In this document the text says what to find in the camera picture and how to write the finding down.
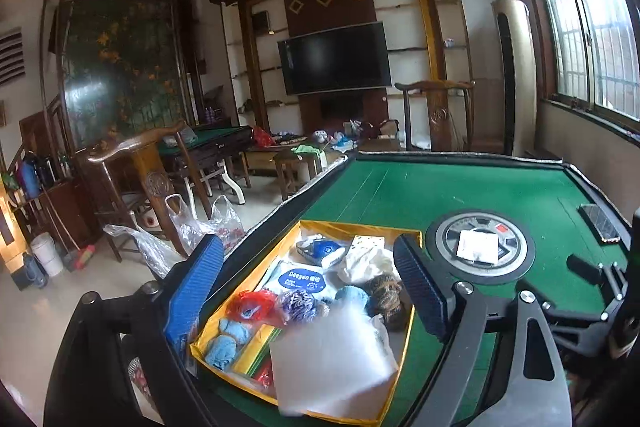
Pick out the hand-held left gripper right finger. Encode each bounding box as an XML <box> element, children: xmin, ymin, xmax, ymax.
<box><xmin>392</xmin><ymin>233</ymin><xmax>575</xmax><ymax>427</ymax></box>

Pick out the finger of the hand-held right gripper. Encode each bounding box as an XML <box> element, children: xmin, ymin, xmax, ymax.
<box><xmin>542</xmin><ymin>299</ymin><xmax>618</xmax><ymax>358</ymax></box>
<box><xmin>566</xmin><ymin>253</ymin><xmax>628</xmax><ymax>308</ymax></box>

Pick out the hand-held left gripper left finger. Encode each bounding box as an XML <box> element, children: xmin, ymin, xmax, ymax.
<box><xmin>42</xmin><ymin>233</ymin><xmax>236</xmax><ymax>427</ymax></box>

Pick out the white cloth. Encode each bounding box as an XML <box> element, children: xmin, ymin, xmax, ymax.
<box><xmin>337</xmin><ymin>247</ymin><xmax>396</xmax><ymax>285</ymax></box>

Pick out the light blue terry cloth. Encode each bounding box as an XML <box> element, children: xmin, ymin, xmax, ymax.
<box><xmin>204</xmin><ymin>317</ymin><xmax>253</xmax><ymax>370</ymax></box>

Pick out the blue terry towel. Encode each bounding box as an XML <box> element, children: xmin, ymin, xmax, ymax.
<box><xmin>332</xmin><ymin>285</ymin><xmax>373</xmax><ymax>315</ymax></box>

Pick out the yellow cardboard box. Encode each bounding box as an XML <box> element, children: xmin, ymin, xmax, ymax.
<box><xmin>189</xmin><ymin>219</ymin><xmax>423</xmax><ymax>425</ymax></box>

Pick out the white blue wet wipes pack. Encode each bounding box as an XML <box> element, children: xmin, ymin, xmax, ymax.
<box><xmin>255</xmin><ymin>259</ymin><xmax>333</xmax><ymax>303</ymax></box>

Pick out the blue white pompom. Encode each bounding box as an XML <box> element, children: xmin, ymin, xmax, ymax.
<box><xmin>275</xmin><ymin>289</ymin><xmax>318</xmax><ymax>323</ymax></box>

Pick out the white foam block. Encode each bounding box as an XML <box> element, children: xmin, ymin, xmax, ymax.
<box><xmin>269</xmin><ymin>302</ymin><xmax>398</xmax><ymax>418</ymax></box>

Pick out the black phone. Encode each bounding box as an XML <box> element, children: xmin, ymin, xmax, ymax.
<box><xmin>580</xmin><ymin>203</ymin><xmax>621</xmax><ymax>242</ymax></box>

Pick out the clear plastic bag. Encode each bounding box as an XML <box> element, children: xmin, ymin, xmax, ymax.
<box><xmin>102</xmin><ymin>224</ymin><xmax>186</xmax><ymax>280</ymax></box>
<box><xmin>165</xmin><ymin>194</ymin><xmax>208</xmax><ymax>253</ymax></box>
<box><xmin>207</xmin><ymin>196</ymin><xmax>246</xmax><ymax>253</ymax></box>

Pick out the round table centre console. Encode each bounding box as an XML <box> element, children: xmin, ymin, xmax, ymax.
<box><xmin>431</xmin><ymin>209</ymin><xmax>536</xmax><ymax>285</ymax></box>

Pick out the wooden chair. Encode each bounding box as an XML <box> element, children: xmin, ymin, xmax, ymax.
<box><xmin>395</xmin><ymin>79</ymin><xmax>476</xmax><ymax>152</ymax></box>
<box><xmin>87</xmin><ymin>121</ymin><xmax>213</xmax><ymax>263</ymax></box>

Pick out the red broom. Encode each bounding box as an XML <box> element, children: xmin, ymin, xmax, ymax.
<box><xmin>40</xmin><ymin>187</ymin><xmax>97</xmax><ymax>274</ymax></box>

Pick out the green mahjong table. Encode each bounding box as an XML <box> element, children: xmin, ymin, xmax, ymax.
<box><xmin>160</xmin><ymin>124</ymin><xmax>256</xmax><ymax>202</ymax></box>

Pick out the white bucket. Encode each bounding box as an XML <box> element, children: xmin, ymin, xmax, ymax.
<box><xmin>30</xmin><ymin>232</ymin><xmax>65</xmax><ymax>278</ymax></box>

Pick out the wooden stool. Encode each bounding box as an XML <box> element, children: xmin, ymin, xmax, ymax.
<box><xmin>274</xmin><ymin>151</ymin><xmax>323</xmax><ymax>200</ymax></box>

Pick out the dark blue bucket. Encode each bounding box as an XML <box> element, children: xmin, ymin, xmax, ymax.
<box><xmin>15</xmin><ymin>252</ymin><xmax>48</xmax><ymax>290</ymax></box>

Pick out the tower air conditioner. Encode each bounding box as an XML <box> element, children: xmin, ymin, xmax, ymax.
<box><xmin>491</xmin><ymin>0</ymin><xmax>538</xmax><ymax>155</ymax></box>

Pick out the large floral painting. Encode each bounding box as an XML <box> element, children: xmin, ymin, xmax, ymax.
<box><xmin>59</xmin><ymin>0</ymin><xmax>193</xmax><ymax>152</ymax></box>

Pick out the barred window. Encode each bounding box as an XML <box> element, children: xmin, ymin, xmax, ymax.
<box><xmin>520</xmin><ymin>0</ymin><xmax>640</xmax><ymax>122</ymax></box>

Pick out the black television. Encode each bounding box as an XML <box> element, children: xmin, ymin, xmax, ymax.
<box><xmin>277</xmin><ymin>22</ymin><xmax>392</xmax><ymax>96</ymax></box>

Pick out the wooden wall shelf unit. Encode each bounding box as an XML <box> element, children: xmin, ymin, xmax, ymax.
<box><xmin>235</xmin><ymin>0</ymin><xmax>476</xmax><ymax>142</ymax></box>

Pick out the wall vent grille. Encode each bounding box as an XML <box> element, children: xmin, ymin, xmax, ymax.
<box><xmin>0</xmin><ymin>27</ymin><xmax>26</xmax><ymax>88</ymax></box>

